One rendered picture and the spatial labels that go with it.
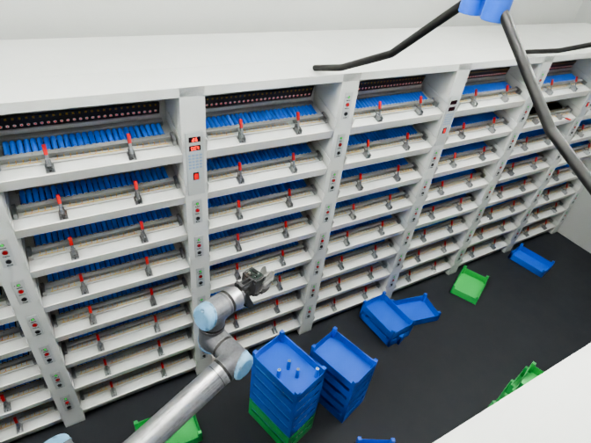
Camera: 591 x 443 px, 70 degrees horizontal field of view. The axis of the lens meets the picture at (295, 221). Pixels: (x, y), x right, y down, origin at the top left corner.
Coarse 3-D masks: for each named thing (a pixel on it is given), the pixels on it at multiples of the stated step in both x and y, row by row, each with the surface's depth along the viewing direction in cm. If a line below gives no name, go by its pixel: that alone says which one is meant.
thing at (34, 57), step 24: (0, 48) 159; (24, 48) 162; (48, 48) 164; (72, 48) 167; (96, 48) 170; (120, 48) 173; (144, 48) 177; (168, 48) 180; (192, 48) 183; (216, 48) 187; (240, 48) 191; (264, 48) 194; (288, 48) 199; (312, 48) 203; (0, 72) 141; (24, 72) 143; (48, 72) 145; (72, 72) 148; (96, 72) 150; (312, 96) 201
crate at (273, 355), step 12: (264, 348) 209; (276, 348) 214; (288, 348) 215; (300, 348) 209; (264, 360) 207; (276, 360) 208; (300, 360) 210; (312, 360) 205; (264, 372) 202; (276, 372) 203; (288, 372) 204; (300, 372) 204; (312, 372) 205; (324, 372) 199; (276, 384) 198; (288, 384) 199; (300, 384) 199; (312, 384) 196; (288, 396) 194; (300, 396) 191
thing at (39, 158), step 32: (0, 128) 142; (32, 128) 147; (64, 128) 152; (96, 128) 156; (128, 128) 161; (160, 128) 164; (0, 160) 138; (32, 160) 143; (64, 160) 146; (96, 160) 150; (128, 160) 154; (160, 160) 159
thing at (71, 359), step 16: (160, 320) 217; (176, 320) 219; (192, 320) 221; (112, 336) 207; (128, 336) 209; (144, 336) 211; (160, 336) 217; (64, 352) 195; (80, 352) 199; (96, 352) 201; (112, 352) 206
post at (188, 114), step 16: (176, 112) 156; (192, 112) 154; (176, 128) 162; (192, 128) 158; (192, 208) 179; (192, 224) 184; (192, 240) 189; (192, 256) 194; (208, 256) 199; (192, 272) 200; (208, 272) 206; (192, 288) 206; (208, 288) 212; (192, 304) 214
